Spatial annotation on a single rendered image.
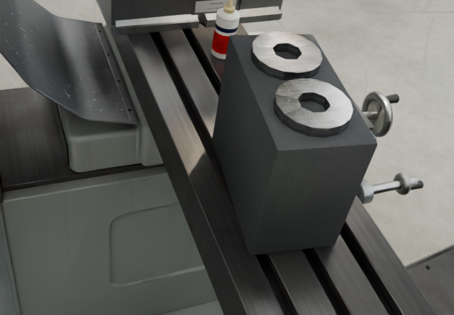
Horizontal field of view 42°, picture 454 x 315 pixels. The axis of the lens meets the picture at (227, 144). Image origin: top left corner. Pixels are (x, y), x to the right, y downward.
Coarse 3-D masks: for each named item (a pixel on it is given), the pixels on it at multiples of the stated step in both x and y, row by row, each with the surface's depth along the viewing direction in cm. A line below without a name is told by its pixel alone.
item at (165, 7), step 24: (96, 0) 114; (120, 0) 103; (144, 0) 105; (168, 0) 107; (192, 0) 109; (216, 0) 111; (240, 0) 113; (264, 0) 115; (120, 24) 106; (144, 24) 107; (168, 24) 109; (192, 24) 111
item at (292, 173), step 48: (240, 48) 75; (288, 48) 75; (240, 96) 74; (288, 96) 67; (336, 96) 68; (240, 144) 75; (288, 144) 63; (336, 144) 64; (240, 192) 76; (288, 192) 67; (336, 192) 69; (288, 240) 74; (336, 240) 77
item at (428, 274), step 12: (444, 252) 127; (420, 264) 123; (432, 264) 124; (444, 264) 124; (420, 276) 121; (432, 276) 121; (444, 276) 122; (420, 288) 119; (432, 288) 119; (444, 288) 120; (432, 300) 117; (444, 300) 117; (444, 312) 115
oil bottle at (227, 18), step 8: (224, 8) 100; (232, 8) 100; (216, 16) 101; (224, 16) 100; (232, 16) 100; (216, 24) 102; (224, 24) 100; (232, 24) 101; (216, 32) 102; (224, 32) 101; (232, 32) 102; (216, 40) 103; (224, 40) 102; (216, 48) 104; (224, 48) 104; (216, 56) 105; (224, 56) 105
